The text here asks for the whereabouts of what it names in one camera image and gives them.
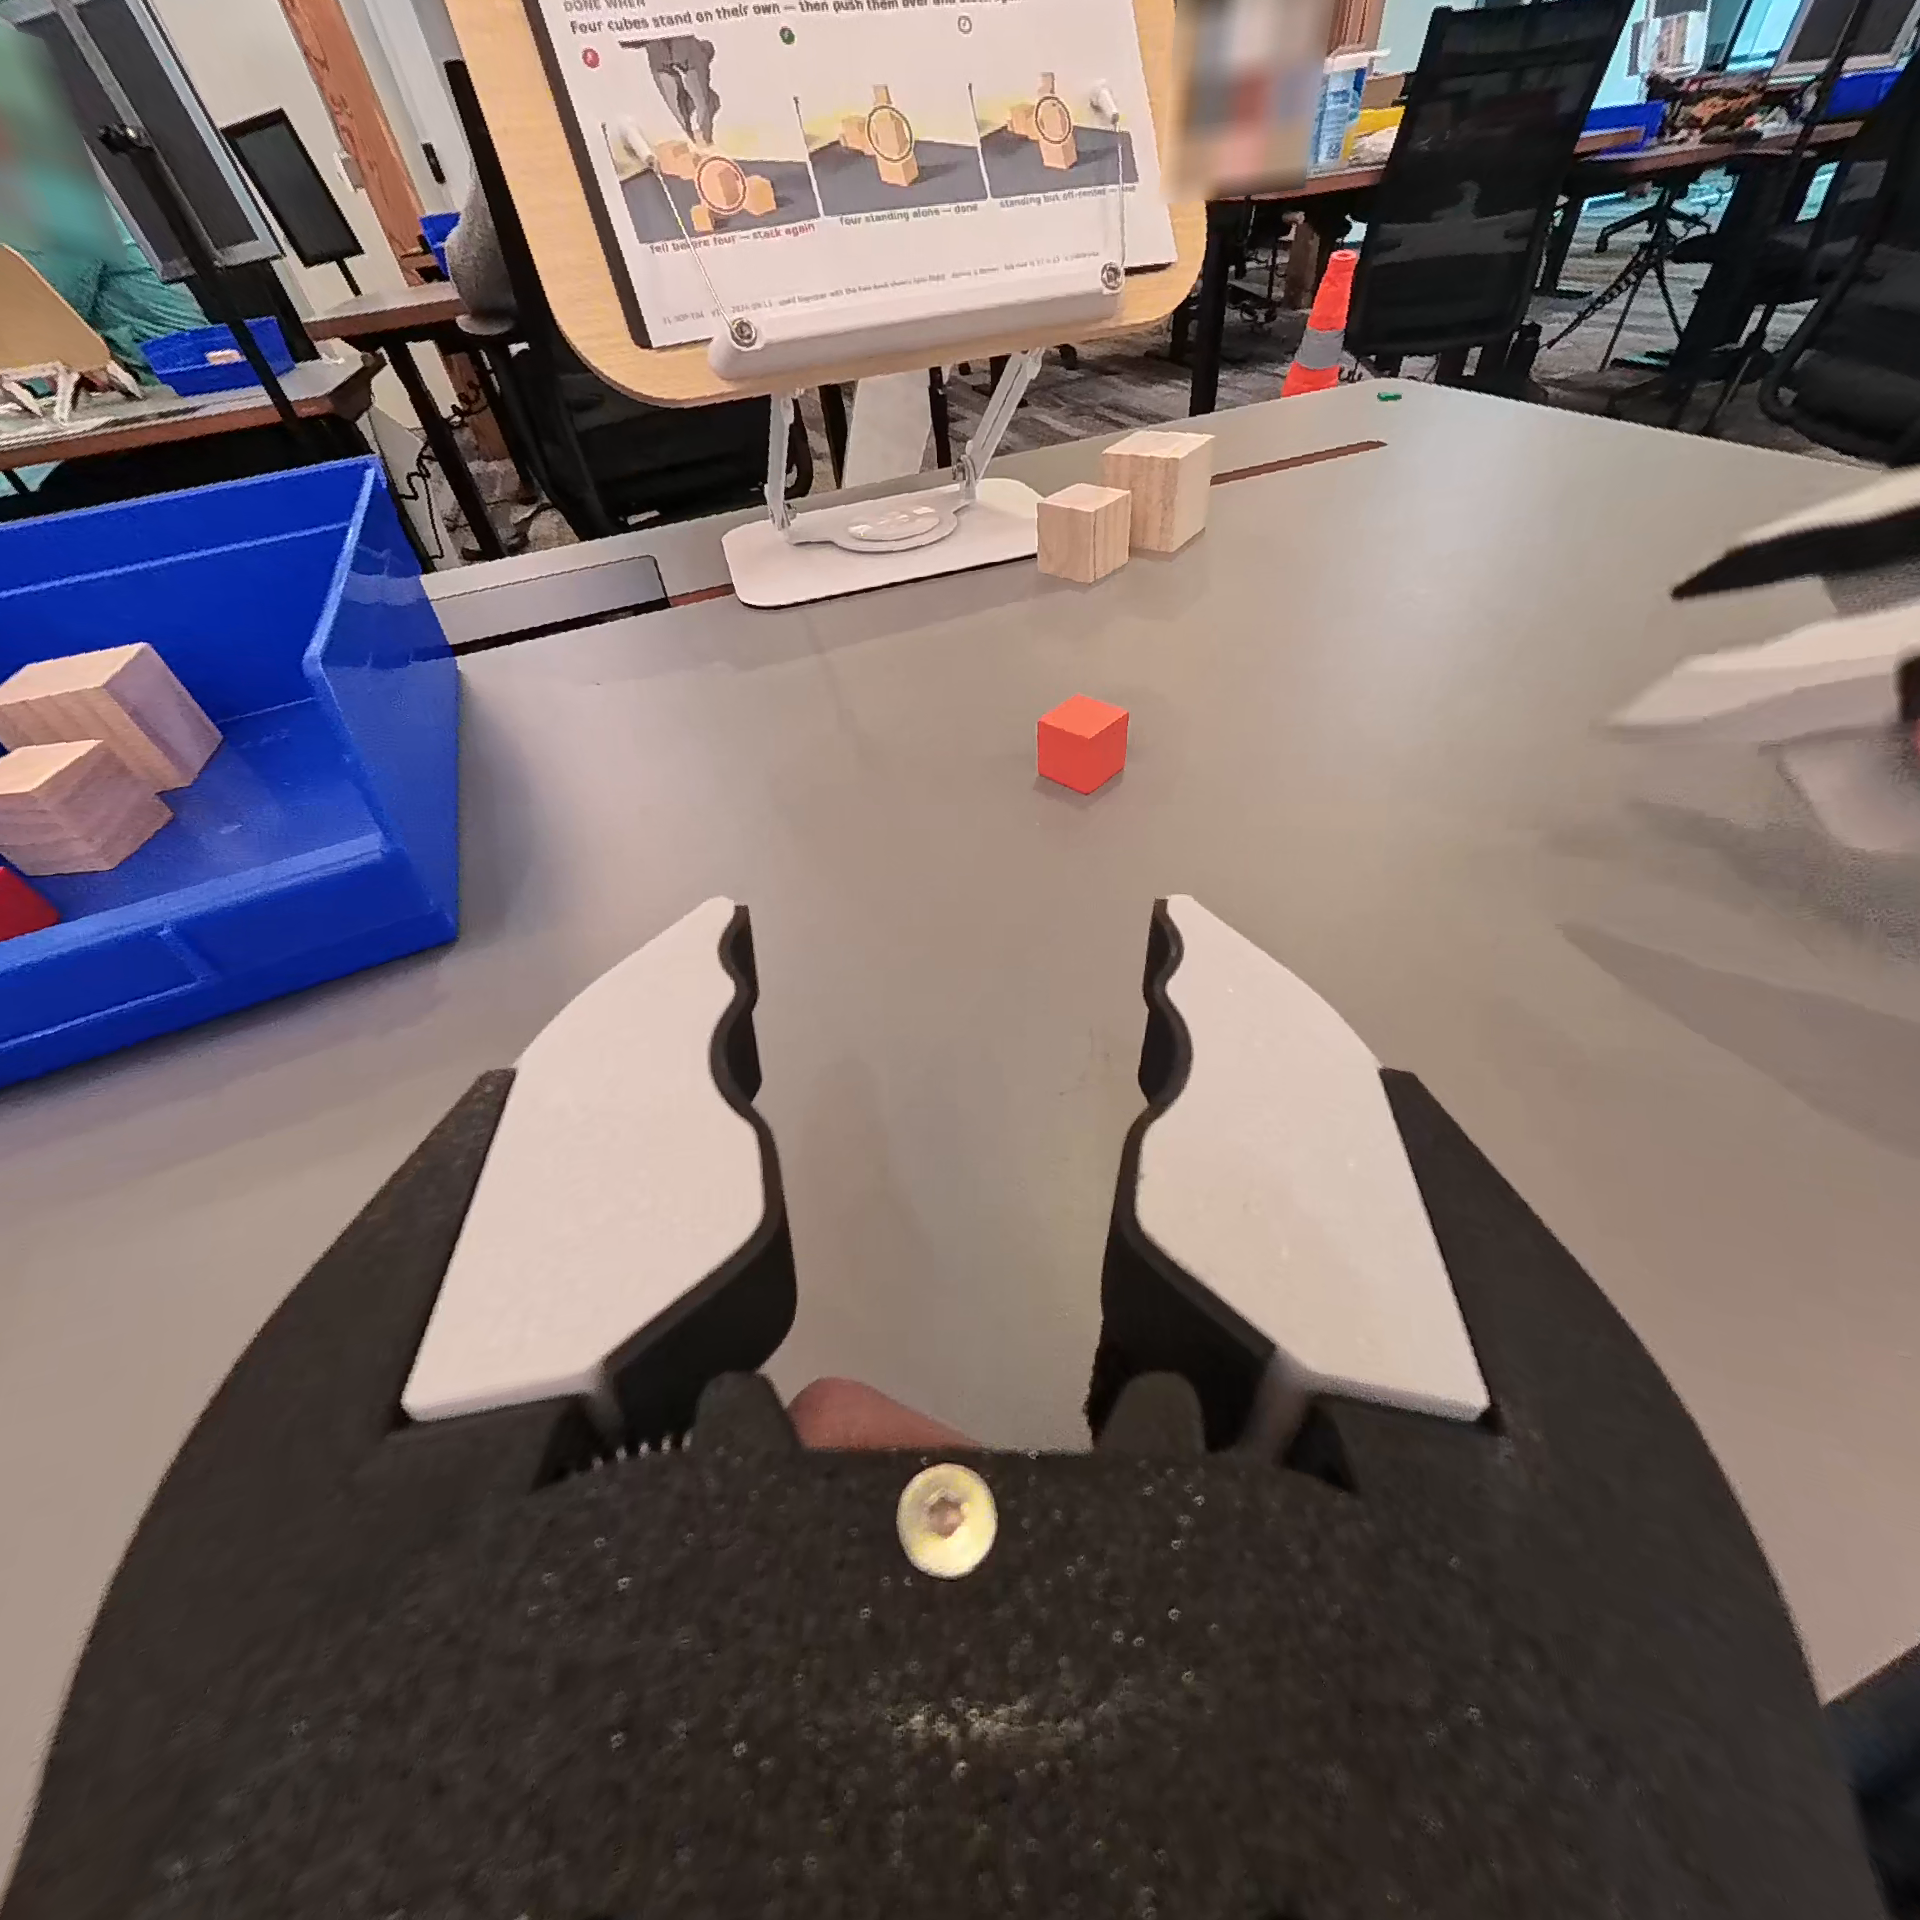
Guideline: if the medium wooden cube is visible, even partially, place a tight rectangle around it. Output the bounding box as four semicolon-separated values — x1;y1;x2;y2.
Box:
0;739;174;875
1041;485;1137;586

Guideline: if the brown wooden desk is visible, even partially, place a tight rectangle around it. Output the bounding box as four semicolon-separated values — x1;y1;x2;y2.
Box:
0;354;386;476

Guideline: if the black office chair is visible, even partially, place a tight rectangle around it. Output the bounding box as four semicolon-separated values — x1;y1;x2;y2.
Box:
1343;0;1638;378
496;331;812;541
1755;61;1920;467

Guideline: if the blue plastic bin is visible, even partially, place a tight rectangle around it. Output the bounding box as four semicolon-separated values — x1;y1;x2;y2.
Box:
0;458;465;1088

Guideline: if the wooden display board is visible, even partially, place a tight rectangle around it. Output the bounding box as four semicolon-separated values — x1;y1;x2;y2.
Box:
447;0;1210;409

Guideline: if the large wooden cube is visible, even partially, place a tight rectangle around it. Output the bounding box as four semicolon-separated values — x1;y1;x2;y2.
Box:
0;642;224;792
1103;430;1222;558

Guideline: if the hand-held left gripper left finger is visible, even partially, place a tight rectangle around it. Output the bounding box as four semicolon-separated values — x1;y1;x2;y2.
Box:
401;899;798;1425

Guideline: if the white instruction sheet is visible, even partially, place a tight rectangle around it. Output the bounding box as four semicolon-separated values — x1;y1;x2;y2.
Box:
536;0;1177;349

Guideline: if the small blue bin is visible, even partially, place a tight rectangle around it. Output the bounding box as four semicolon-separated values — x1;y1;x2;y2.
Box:
136;315;298;397

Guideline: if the orange striped traffic cone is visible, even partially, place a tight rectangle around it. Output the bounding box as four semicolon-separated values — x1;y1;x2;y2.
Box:
1283;249;1358;397

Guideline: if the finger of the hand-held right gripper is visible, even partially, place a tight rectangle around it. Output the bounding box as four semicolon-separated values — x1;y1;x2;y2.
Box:
1672;470;1920;602
1611;602;1920;746

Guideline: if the pale board on stand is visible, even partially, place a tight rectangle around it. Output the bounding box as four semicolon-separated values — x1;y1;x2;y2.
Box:
0;241;116;422

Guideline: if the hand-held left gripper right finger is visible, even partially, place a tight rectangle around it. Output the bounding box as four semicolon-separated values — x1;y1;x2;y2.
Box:
1090;896;1494;1425

